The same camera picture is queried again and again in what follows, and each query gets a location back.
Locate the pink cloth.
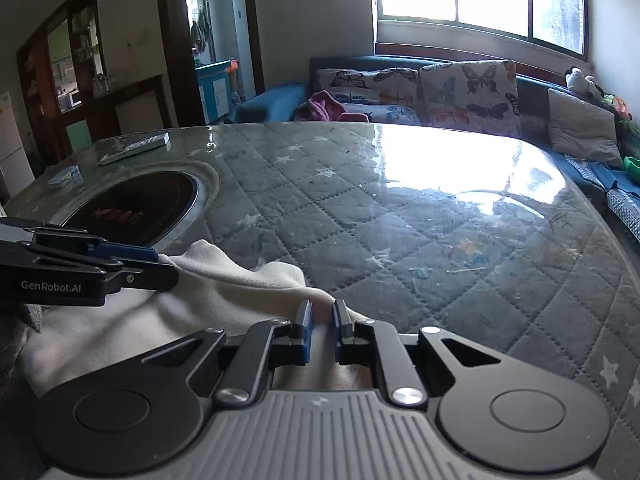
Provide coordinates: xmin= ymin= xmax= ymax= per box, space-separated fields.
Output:
xmin=295 ymin=90 xmax=346 ymax=122

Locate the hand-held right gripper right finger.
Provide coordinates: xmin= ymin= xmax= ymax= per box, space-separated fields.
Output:
xmin=332 ymin=299 xmax=502 ymax=407

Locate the blue sofa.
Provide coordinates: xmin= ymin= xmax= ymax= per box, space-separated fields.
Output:
xmin=235 ymin=55 xmax=640 ymax=241

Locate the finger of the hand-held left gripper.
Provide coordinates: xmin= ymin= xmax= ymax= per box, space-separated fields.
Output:
xmin=106 ymin=259 xmax=180 ymax=292
xmin=29 ymin=229 xmax=161 ymax=264

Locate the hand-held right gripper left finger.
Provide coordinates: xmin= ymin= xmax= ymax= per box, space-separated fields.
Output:
xmin=141 ymin=300 xmax=314 ymax=408

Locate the grey pillow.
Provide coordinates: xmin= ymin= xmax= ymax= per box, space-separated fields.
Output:
xmin=547 ymin=89 xmax=623 ymax=169

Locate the grey remote control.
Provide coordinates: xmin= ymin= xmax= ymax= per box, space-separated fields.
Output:
xmin=99 ymin=131 xmax=170 ymax=166

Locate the panda plush toy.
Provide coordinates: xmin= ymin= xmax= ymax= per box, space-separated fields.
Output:
xmin=565 ymin=67 xmax=603 ymax=99

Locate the white refrigerator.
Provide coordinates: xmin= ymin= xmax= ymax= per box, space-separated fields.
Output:
xmin=0 ymin=91 xmax=36 ymax=203

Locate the butterfly print pillow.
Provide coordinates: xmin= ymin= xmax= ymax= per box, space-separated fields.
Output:
xmin=315 ymin=67 xmax=420 ymax=107
xmin=419 ymin=60 xmax=522 ymax=138
xmin=340 ymin=102 xmax=422 ymax=127

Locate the wooden display cabinet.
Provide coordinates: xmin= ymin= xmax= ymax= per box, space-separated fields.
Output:
xmin=15 ymin=0 xmax=108 ymax=166

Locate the blue cabinet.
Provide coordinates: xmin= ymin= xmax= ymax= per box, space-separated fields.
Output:
xmin=195 ymin=59 xmax=240 ymax=124

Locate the green and orange plush toy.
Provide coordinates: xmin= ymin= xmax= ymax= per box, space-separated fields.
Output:
xmin=600 ymin=90 xmax=634 ymax=122

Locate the cream sweatshirt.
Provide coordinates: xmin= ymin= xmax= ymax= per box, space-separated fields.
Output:
xmin=20 ymin=239 xmax=373 ymax=401

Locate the quilted grey table cover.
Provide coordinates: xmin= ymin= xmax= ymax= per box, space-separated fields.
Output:
xmin=2 ymin=121 xmax=640 ymax=480

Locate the hanging cloth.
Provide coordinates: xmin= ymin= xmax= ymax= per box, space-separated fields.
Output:
xmin=191 ymin=7 xmax=213 ymax=53

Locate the wooden sideboard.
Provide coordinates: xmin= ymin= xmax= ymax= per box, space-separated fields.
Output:
xmin=92 ymin=74 xmax=168 ymax=136

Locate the dark wooden door frame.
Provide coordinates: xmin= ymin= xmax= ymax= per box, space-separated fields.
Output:
xmin=155 ymin=0 xmax=266 ymax=126

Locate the black round induction cooktop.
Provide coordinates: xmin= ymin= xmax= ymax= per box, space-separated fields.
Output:
xmin=62 ymin=171 xmax=200 ymax=256

